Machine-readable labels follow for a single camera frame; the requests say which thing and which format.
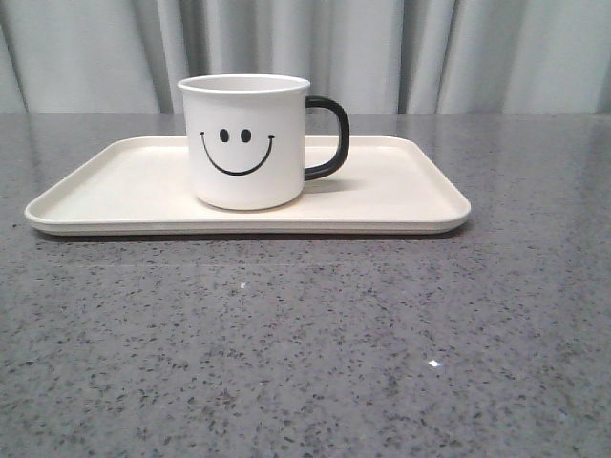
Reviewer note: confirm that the pale grey pleated curtain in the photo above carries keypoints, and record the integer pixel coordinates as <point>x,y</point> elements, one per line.
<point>374,57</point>

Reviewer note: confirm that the cream rectangular plastic tray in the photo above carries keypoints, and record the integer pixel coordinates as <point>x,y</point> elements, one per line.
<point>139,186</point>

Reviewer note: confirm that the white smiley mug black handle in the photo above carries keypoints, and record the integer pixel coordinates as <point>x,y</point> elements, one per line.
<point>246,138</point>

